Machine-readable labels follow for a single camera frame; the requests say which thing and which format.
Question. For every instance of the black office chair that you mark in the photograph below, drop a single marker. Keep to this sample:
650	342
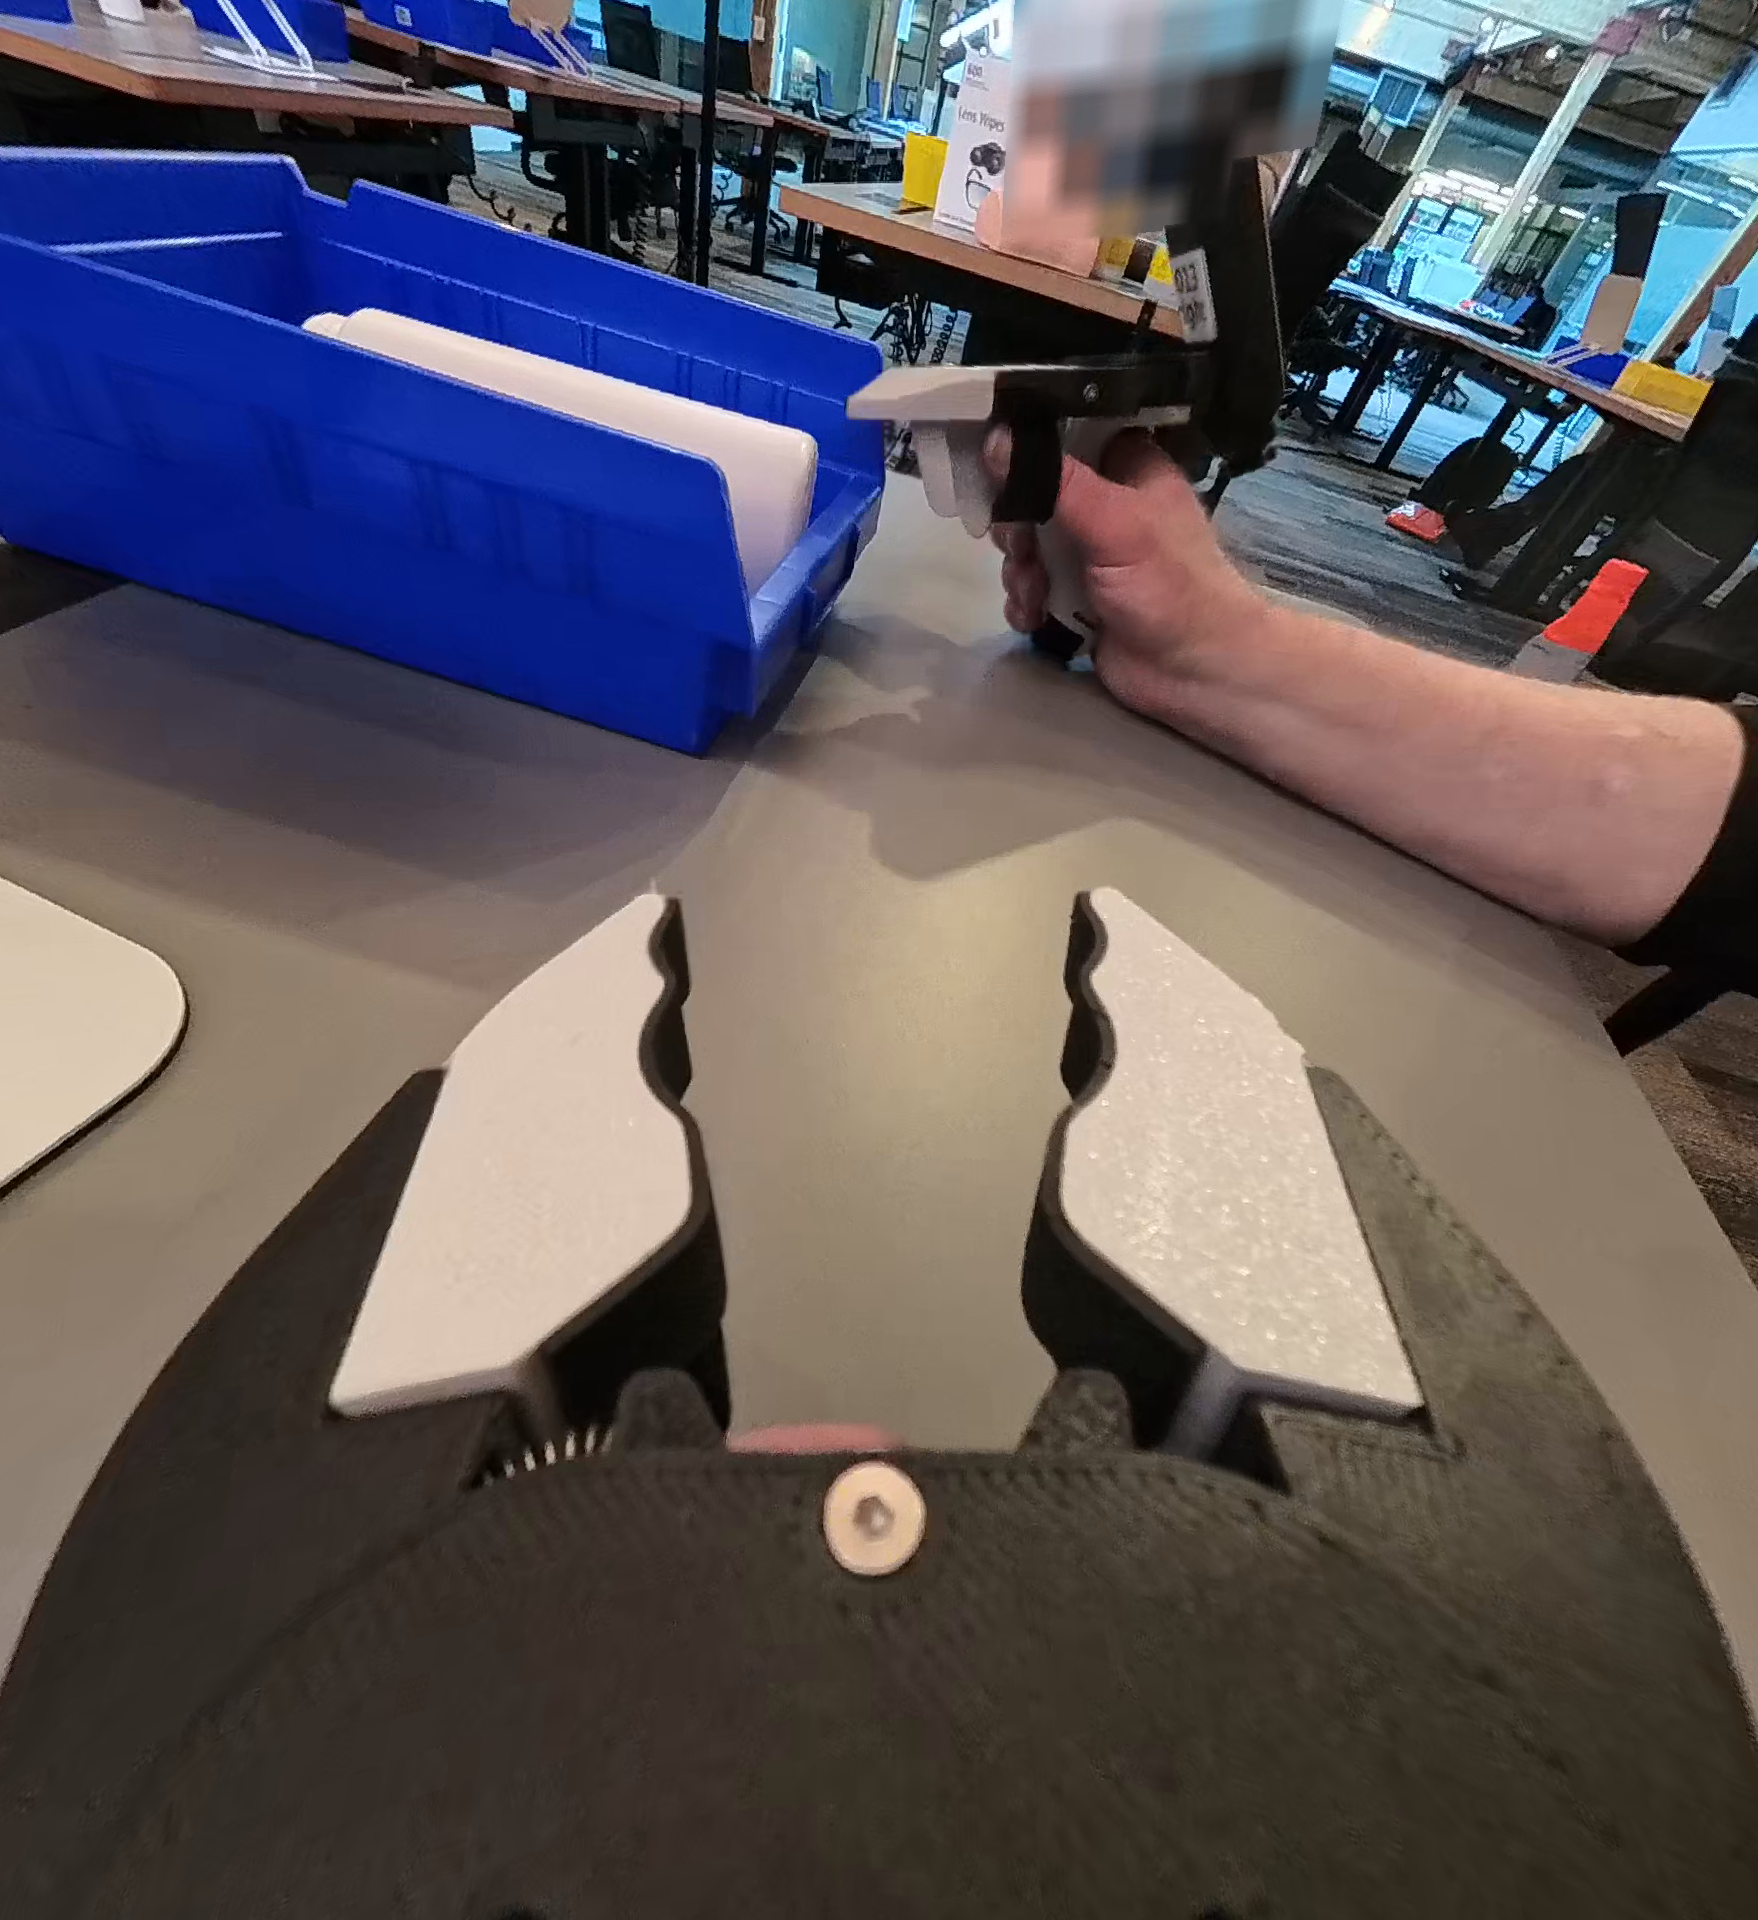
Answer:
1735	512
1329	257

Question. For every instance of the orange traffic cone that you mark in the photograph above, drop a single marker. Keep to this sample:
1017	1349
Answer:
1585	626

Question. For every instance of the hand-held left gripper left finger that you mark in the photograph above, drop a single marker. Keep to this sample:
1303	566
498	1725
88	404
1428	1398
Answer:
534	1201

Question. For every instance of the yellow bin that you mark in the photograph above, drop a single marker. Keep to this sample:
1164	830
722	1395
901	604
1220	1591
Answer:
1664	388

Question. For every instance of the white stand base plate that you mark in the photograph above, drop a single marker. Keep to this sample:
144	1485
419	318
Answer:
24	1021

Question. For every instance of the person's right hand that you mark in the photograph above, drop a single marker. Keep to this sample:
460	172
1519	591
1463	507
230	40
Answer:
1136	585

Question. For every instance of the white bottle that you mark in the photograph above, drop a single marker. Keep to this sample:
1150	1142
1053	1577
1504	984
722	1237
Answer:
610	420

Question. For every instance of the wooden top desk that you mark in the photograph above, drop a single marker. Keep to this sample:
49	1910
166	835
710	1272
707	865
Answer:
940	246
190	67
1511	356

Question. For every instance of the person's right forearm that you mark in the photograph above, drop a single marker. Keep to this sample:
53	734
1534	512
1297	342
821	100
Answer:
1480	751

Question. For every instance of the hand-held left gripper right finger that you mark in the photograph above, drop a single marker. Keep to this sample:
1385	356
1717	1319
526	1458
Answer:
1224	1201

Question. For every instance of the orange flat floor marker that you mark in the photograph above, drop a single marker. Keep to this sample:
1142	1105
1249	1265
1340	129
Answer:
1417	523

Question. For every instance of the black slanted stand leg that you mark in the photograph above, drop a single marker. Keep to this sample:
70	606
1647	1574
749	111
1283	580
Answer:
1659	1016

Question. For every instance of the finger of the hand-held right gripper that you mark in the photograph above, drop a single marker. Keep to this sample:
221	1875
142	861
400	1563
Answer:
1000	388
954	481

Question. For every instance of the small blue plastic bin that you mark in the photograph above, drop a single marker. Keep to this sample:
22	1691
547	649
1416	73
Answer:
520	32

